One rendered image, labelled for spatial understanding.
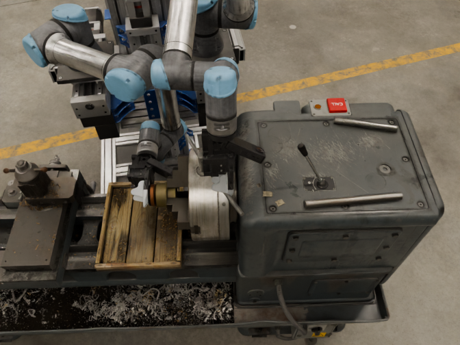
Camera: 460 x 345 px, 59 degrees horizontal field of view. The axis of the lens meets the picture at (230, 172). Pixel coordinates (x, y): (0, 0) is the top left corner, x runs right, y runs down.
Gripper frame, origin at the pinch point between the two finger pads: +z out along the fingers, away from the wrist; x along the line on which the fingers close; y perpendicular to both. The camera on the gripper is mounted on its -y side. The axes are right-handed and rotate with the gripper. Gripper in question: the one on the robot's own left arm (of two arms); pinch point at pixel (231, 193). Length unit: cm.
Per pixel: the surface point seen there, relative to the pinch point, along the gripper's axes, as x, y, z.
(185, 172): -22.2, 14.6, 7.9
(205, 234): -6.0, 8.5, 20.9
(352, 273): -8, -43, 44
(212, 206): -6.6, 5.7, 10.0
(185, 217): -9.2, 14.6, 16.3
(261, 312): -15, -12, 76
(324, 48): -258, -90, 48
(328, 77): -223, -86, 61
